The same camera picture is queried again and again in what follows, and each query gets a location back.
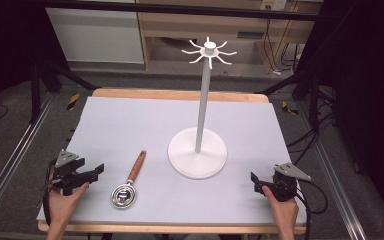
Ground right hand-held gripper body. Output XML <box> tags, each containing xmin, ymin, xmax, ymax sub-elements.
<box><xmin>262</xmin><ymin>162</ymin><xmax>313</xmax><ymax>203</ymax></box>

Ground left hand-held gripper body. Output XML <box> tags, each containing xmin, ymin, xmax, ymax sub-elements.
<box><xmin>50</xmin><ymin>149</ymin><xmax>86</xmax><ymax>196</ymax></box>

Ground metal strainer spoon wooden handle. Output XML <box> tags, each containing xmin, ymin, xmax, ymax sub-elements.
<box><xmin>110</xmin><ymin>149</ymin><xmax>147</xmax><ymax>210</ymax></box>

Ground white hook rack stand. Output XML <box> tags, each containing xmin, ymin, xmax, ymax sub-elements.
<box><xmin>167</xmin><ymin>36</ymin><xmax>239</xmax><ymax>180</ymax></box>

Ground person's right hand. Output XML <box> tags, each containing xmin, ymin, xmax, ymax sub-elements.
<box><xmin>261</xmin><ymin>185</ymin><xmax>300</xmax><ymax>230</ymax></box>

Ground person's left hand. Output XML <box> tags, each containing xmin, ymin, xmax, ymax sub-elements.
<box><xmin>47</xmin><ymin>181</ymin><xmax>90</xmax><ymax>230</ymax></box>

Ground light grey table mat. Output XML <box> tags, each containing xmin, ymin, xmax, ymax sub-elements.
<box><xmin>36</xmin><ymin>96</ymin><xmax>308</xmax><ymax>225</ymax></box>

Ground yellow black striped marker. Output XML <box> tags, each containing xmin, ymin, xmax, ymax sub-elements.
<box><xmin>281</xmin><ymin>100</ymin><xmax>300</xmax><ymax>116</ymax></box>
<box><xmin>66</xmin><ymin>92</ymin><xmax>81</xmax><ymax>111</ymax></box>

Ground black metal stand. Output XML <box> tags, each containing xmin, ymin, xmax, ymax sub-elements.
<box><xmin>29</xmin><ymin>59</ymin><xmax>99</xmax><ymax>125</ymax></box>
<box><xmin>254</xmin><ymin>64</ymin><xmax>336</xmax><ymax>129</ymax></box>

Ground black curtain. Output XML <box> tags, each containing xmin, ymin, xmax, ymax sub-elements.
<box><xmin>294</xmin><ymin>0</ymin><xmax>384</xmax><ymax>231</ymax></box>
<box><xmin>0</xmin><ymin>0</ymin><xmax>69</xmax><ymax>134</ymax></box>

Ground white cabinet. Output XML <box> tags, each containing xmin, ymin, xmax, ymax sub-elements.
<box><xmin>45</xmin><ymin>7</ymin><xmax>145</xmax><ymax>65</ymax></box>

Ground wooden desk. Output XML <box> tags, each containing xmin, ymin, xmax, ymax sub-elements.
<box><xmin>135</xmin><ymin>0</ymin><xmax>316</xmax><ymax>74</ymax></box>

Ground white power strip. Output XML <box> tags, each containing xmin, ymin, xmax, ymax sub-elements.
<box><xmin>259</xmin><ymin>0</ymin><xmax>288</xmax><ymax>12</ymax></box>

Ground black horizontal bar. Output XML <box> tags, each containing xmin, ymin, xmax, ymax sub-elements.
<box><xmin>36</xmin><ymin>0</ymin><xmax>324</xmax><ymax>22</ymax></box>

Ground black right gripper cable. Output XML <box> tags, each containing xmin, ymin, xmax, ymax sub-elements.
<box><xmin>294</xmin><ymin>179</ymin><xmax>330</xmax><ymax>240</ymax></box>

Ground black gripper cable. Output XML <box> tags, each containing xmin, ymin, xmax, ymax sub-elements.
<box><xmin>42</xmin><ymin>159</ymin><xmax>58</xmax><ymax>228</ymax></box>
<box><xmin>294</xmin><ymin>179</ymin><xmax>330</xmax><ymax>240</ymax></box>

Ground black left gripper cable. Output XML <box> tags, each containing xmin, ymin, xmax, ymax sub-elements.
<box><xmin>42</xmin><ymin>159</ymin><xmax>58</xmax><ymax>228</ymax></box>

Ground metal floor rail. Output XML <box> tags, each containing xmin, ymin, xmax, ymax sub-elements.
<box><xmin>298</xmin><ymin>99</ymin><xmax>369</xmax><ymax>240</ymax></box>
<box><xmin>0</xmin><ymin>93</ymin><xmax>58</xmax><ymax>231</ymax></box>

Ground black floor cables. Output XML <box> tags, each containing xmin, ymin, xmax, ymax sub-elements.
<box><xmin>285</xmin><ymin>94</ymin><xmax>339</xmax><ymax>166</ymax></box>

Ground black hanging cables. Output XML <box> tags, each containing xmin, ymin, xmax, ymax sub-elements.
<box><xmin>263</xmin><ymin>18</ymin><xmax>306</xmax><ymax>76</ymax></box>

